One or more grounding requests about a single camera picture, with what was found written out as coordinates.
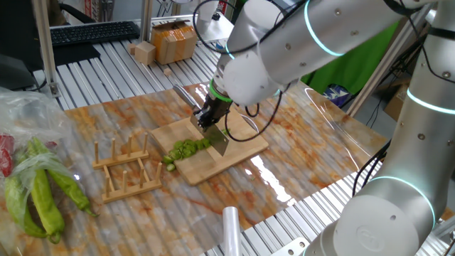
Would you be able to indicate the aluminium frame post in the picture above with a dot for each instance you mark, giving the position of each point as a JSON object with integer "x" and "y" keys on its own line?
{"x": 382, "y": 69}
{"x": 145, "y": 21}
{"x": 44, "y": 42}

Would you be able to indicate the marble pattern plastic mat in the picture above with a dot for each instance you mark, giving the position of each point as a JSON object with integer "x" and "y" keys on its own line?
{"x": 302, "y": 117}

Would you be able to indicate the white plastic film roll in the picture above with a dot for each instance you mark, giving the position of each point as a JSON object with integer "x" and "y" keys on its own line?
{"x": 231, "y": 231}

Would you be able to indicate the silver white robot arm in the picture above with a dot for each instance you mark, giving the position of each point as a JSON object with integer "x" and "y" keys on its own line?
{"x": 337, "y": 32}

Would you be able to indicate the cut chili end chunk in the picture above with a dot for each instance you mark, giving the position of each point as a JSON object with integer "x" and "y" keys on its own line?
{"x": 188, "y": 147}

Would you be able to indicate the black computer keyboard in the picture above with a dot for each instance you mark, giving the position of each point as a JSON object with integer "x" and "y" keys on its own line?
{"x": 92, "y": 32}

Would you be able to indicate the steel cleaver knife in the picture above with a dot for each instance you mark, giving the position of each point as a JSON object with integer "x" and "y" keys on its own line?
{"x": 217, "y": 140}

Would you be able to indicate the green cloth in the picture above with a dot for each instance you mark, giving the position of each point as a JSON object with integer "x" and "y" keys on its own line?
{"x": 348, "y": 71}

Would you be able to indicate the taped cardboard box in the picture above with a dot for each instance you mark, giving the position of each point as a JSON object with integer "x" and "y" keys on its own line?
{"x": 174, "y": 42}

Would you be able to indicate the white flat panel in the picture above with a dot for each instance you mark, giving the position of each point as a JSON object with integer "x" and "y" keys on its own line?
{"x": 220, "y": 30}

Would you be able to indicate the black round knob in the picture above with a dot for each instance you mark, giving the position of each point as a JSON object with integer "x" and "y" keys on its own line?
{"x": 216, "y": 16}

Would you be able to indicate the black tripod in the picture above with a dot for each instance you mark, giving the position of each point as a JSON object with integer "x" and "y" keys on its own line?
{"x": 403, "y": 64}

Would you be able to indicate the black computer monitor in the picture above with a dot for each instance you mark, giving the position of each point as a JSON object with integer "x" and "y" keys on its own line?
{"x": 17, "y": 28}

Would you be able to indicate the blue white patterned bag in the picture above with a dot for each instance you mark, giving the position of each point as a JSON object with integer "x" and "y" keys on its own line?
{"x": 334, "y": 94}

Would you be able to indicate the large wooden cube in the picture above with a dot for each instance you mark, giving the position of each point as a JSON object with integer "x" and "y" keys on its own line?
{"x": 145, "y": 53}

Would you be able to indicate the red vegetable in bag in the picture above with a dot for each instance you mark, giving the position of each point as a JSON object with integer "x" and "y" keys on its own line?
{"x": 5, "y": 160}
{"x": 50, "y": 144}

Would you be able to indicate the wooden cutting board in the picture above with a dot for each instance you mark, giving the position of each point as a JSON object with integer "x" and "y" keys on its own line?
{"x": 245, "y": 147}

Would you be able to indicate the grey tripod mounted device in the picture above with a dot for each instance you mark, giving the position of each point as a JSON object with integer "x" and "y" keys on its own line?
{"x": 430, "y": 17}

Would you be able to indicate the clear plastic bag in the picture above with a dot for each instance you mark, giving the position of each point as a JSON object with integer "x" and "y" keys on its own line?
{"x": 32, "y": 113}

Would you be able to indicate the wooden peg rack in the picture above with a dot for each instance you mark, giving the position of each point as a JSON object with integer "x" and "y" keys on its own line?
{"x": 121, "y": 159}

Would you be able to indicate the dark grey rounded object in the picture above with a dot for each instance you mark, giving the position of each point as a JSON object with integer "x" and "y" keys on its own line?
{"x": 16, "y": 73}

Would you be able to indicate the cut green chili pepper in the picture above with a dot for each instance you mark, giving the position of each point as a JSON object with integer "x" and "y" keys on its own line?
{"x": 225, "y": 132}

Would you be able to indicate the black flat pad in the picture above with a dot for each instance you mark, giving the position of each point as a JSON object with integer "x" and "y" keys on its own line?
{"x": 76, "y": 53}

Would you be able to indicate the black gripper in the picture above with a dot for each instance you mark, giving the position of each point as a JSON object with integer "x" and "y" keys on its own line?
{"x": 214, "y": 109}

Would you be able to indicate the small wooden block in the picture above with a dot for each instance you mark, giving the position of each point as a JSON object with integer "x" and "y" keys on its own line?
{"x": 131, "y": 48}

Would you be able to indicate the open cardboard box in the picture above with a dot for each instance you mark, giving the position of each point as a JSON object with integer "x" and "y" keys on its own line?
{"x": 394, "y": 105}

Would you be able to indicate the tiny wooden block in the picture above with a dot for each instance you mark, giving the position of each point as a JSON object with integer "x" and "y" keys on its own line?
{"x": 167, "y": 72}

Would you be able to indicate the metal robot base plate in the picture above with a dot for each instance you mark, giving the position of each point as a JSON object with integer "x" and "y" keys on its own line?
{"x": 289, "y": 249}

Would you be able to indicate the white plastic container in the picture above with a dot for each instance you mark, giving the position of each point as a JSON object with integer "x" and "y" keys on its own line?
{"x": 207, "y": 10}

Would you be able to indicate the whole green chili pepper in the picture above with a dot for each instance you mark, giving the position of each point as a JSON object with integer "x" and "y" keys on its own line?
{"x": 14, "y": 206}
{"x": 44, "y": 202}
{"x": 71, "y": 188}

